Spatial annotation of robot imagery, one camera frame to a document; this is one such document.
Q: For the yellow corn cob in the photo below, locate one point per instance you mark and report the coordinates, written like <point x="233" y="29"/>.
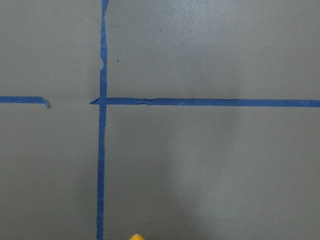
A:
<point x="136" y="237"/>

